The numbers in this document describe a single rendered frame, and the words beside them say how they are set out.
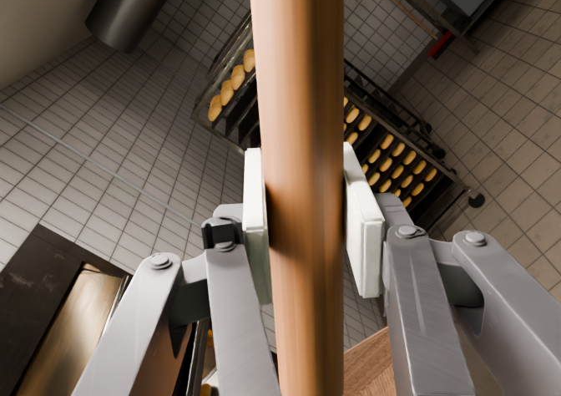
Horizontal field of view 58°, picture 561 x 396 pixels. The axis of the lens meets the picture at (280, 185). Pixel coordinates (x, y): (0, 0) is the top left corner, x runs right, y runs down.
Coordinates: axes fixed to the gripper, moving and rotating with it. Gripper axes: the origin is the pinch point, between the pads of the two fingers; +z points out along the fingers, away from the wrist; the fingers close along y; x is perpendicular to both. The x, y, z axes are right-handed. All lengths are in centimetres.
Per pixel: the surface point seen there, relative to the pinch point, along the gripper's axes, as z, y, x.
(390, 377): 140, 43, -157
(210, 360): 148, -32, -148
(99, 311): 127, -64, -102
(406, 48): 495, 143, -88
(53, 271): 135, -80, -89
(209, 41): 496, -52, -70
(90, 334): 115, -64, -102
